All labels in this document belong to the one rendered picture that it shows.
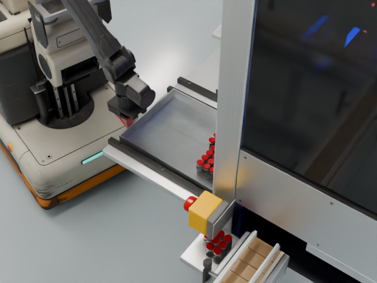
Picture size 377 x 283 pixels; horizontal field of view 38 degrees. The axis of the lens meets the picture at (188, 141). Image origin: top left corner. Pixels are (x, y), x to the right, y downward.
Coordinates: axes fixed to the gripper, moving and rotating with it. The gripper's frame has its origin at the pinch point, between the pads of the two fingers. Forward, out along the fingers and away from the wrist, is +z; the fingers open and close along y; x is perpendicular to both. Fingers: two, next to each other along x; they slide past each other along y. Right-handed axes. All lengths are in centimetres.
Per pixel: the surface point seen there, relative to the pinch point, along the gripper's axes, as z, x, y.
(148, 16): 89, 148, -121
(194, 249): 3.2, -21.3, 39.6
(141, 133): 2.5, 1.3, 3.2
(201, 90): 0.8, 26.4, 7.5
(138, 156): 0.8, -7.2, 9.4
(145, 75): 90, 100, -84
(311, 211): -22, -12, 63
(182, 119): 2.5, 13.5, 9.5
